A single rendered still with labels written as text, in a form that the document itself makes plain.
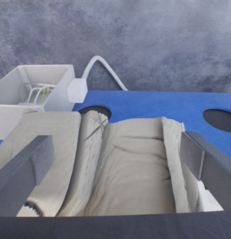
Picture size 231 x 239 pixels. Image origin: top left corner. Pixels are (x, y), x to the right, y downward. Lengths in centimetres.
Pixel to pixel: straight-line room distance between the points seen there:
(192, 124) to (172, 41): 44
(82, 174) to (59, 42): 85
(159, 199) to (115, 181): 5
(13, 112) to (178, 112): 57
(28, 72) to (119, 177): 70
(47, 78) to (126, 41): 41
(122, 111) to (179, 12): 50
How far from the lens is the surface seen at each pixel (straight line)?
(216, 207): 46
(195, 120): 69
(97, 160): 22
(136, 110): 69
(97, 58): 90
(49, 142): 16
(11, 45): 111
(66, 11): 93
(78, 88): 65
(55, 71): 78
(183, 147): 17
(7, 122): 62
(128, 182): 20
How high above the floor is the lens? 87
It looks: 49 degrees down
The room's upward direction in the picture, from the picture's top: 172 degrees counter-clockwise
